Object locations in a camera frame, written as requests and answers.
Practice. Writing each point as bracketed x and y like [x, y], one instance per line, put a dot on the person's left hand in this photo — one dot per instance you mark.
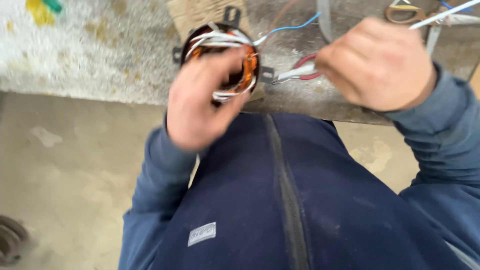
[191, 101]

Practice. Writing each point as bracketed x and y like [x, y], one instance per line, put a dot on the person's right hand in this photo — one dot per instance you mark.
[378, 63]

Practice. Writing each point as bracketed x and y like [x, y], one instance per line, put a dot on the person's left fingers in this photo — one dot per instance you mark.
[232, 58]

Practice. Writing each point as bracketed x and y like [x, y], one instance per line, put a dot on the person's right fingers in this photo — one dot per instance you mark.
[330, 63]

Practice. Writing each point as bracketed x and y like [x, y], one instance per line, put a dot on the black motor stator copper windings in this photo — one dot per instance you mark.
[247, 67]

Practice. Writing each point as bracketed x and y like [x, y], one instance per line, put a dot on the white insulating sleeve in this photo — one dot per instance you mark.
[296, 72]

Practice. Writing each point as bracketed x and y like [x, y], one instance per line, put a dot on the grey metal blade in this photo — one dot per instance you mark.
[324, 18]

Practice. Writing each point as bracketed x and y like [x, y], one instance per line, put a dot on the tan bristle brush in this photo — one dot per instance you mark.
[195, 15]

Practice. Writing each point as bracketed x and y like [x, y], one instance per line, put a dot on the grey metal strip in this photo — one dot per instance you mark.
[432, 39]

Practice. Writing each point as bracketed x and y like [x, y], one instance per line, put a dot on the person's dark blue jacket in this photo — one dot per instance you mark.
[285, 195]

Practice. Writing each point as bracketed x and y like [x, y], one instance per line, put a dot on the white speckled mat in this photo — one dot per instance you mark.
[93, 52]

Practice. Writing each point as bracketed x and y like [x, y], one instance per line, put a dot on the green object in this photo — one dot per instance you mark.
[53, 4]

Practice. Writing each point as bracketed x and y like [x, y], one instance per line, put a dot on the yellow object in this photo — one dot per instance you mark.
[39, 13]

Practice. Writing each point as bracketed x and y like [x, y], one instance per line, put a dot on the round rusty metal part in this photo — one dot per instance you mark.
[10, 240]

